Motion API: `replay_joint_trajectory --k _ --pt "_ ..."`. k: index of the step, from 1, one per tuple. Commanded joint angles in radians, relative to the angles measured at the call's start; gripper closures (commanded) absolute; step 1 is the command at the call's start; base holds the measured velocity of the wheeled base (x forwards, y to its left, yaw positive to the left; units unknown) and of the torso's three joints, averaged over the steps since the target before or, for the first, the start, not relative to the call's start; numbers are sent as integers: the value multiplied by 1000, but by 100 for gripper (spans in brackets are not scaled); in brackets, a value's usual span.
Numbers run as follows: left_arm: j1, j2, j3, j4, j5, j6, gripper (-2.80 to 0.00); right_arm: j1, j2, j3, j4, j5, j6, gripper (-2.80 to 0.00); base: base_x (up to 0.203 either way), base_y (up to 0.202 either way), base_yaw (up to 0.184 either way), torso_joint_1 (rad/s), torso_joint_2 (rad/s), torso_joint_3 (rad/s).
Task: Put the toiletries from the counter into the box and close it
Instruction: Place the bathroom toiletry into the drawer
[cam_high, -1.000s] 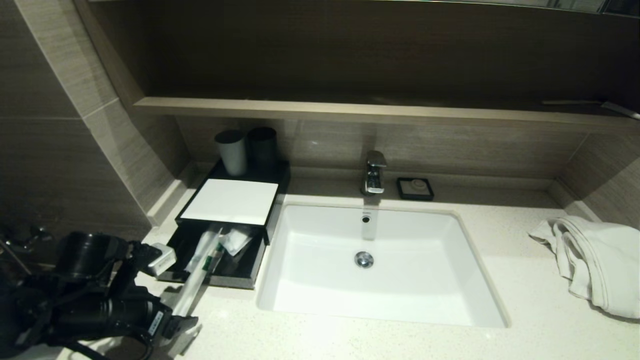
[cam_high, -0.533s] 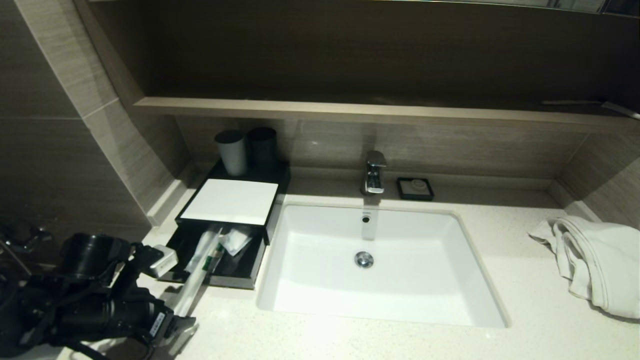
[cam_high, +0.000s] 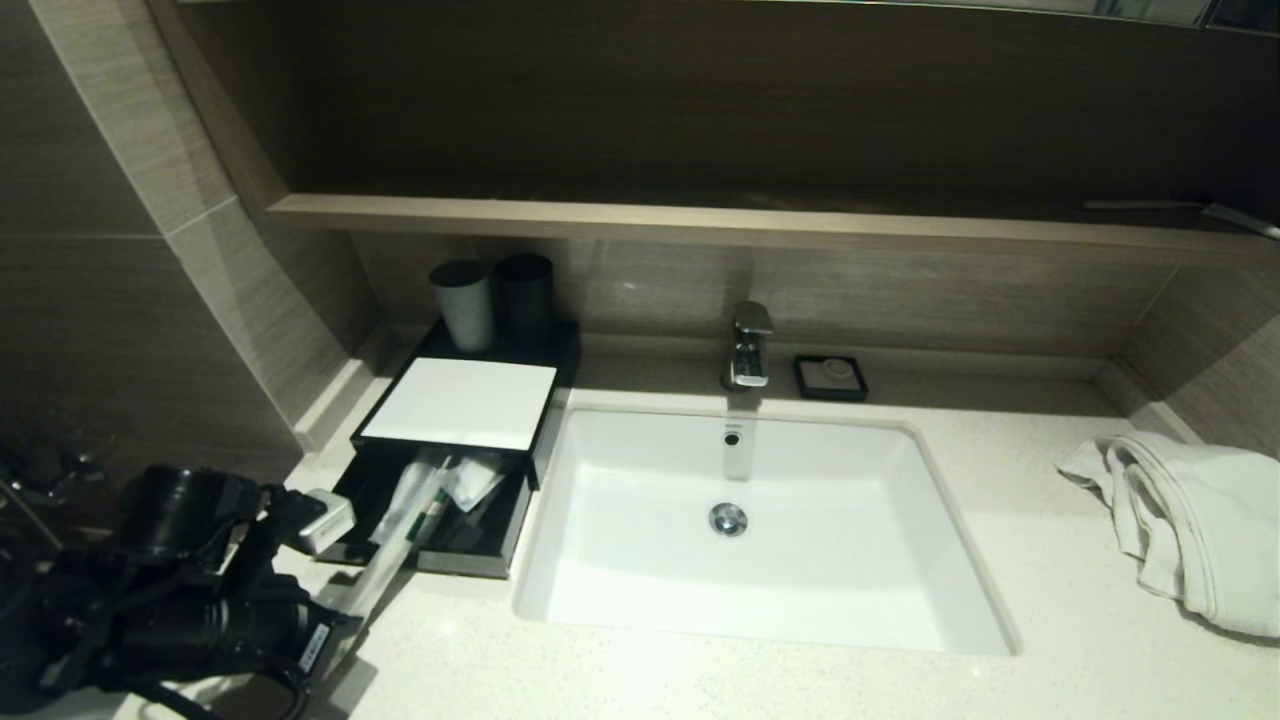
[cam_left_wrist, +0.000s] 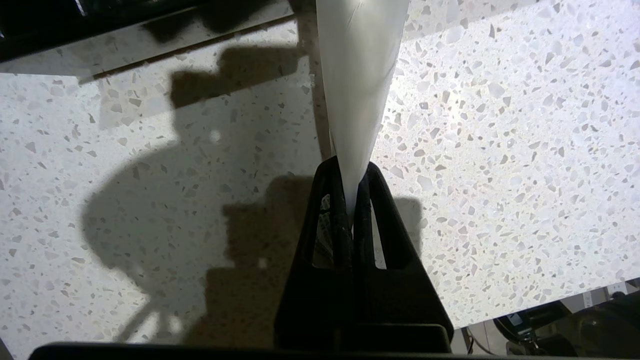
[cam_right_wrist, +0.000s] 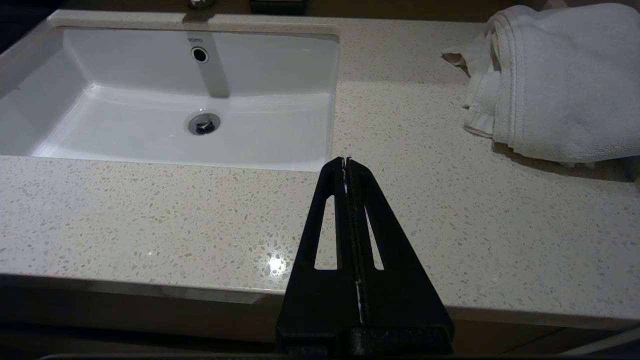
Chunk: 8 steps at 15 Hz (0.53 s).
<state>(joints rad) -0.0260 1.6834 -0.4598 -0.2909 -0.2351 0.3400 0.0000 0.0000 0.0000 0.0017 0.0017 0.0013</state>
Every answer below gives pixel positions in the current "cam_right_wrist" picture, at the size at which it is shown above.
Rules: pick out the pale metal bar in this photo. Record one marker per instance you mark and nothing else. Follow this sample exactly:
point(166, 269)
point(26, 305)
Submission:
point(605, 341)

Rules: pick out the white crumpled towel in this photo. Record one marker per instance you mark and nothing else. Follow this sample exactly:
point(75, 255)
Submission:
point(565, 85)

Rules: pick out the black square soap dish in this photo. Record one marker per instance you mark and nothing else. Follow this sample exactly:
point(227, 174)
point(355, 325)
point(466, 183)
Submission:
point(277, 6)

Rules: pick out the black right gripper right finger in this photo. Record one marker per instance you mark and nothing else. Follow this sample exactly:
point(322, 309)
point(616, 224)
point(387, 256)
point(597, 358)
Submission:
point(405, 300)

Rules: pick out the chrome sink drain plug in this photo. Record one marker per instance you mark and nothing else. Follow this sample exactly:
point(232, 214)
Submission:
point(204, 123)

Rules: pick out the white ceramic sink basin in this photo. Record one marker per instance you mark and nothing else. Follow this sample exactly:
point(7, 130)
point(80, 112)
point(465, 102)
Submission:
point(150, 135)

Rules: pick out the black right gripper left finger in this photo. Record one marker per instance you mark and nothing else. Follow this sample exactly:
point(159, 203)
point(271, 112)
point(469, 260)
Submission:
point(305, 300)

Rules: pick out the chrome faucet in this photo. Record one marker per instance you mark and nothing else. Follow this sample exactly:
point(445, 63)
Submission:
point(202, 4)

